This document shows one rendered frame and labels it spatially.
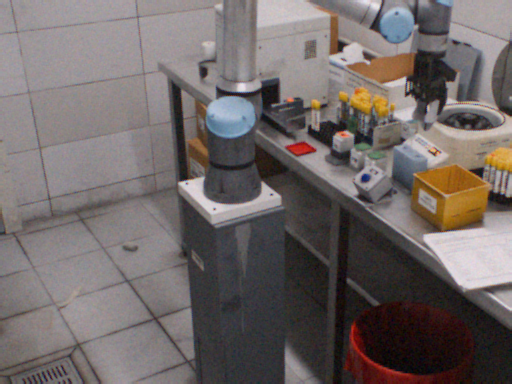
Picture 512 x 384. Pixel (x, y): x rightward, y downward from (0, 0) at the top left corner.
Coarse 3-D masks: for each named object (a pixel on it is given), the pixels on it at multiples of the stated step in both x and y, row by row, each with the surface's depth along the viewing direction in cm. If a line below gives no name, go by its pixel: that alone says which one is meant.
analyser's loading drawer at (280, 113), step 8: (264, 104) 243; (272, 104) 243; (280, 104) 235; (264, 112) 238; (272, 112) 234; (280, 112) 231; (288, 112) 232; (280, 120) 232; (288, 120) 227; (296, 120) 228; (304, 120) 230; (288, 128) 228; (296, 128) 230
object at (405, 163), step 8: (400, 152) 199; (408, 152) 198; (416, 152) 198; (400, 160) 200; (408, 160) 196; (416, 160) 194; (424, 160) 195; (392, 168) 205; (400, 168) 201; (408, 168) 197; (416, 168) 195; (424, 168) 196; (392, 176) 205; (400, 176) 202; (408, 176) 198; (400, 184) 202; (408, 184) 199; (408, 192) 198
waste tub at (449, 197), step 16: (416, 176) 186; (432, 176) 190; (448, 176) 193; (464, 176) 190; (416, 192) 188; (432, 192) 182; (448, 192) 196; (464, 192) 180; (480, 192) 182; (416, 208) 190; (432, 208) 183; (448, 208) 180; (464, 208) 182; (480, 208) 185; (432, 224) 185; (448, 224) 182; (464, 224) 185
